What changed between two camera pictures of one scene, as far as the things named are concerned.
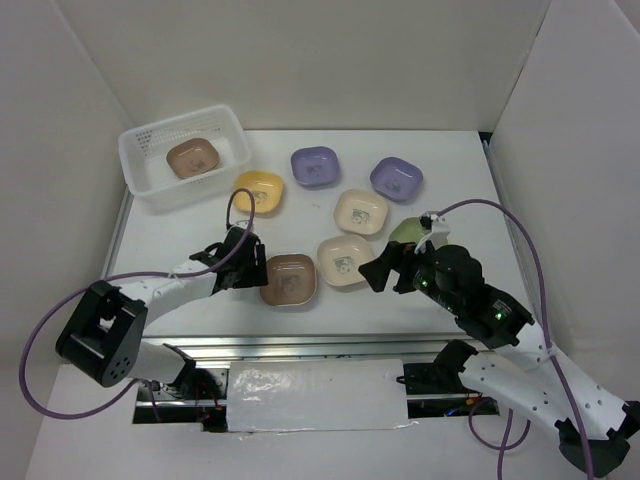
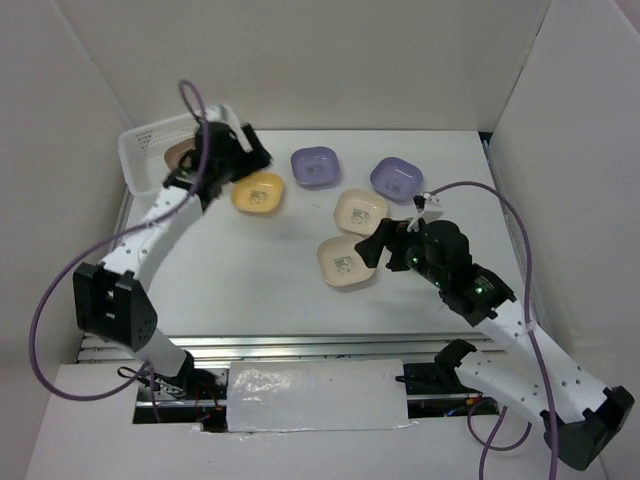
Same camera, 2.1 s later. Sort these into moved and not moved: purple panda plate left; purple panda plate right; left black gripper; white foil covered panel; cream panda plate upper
Moved: left black gripper
Not moved: purple panda plate right; cream panda plate upper; purple panda plate left; white foil covered panel
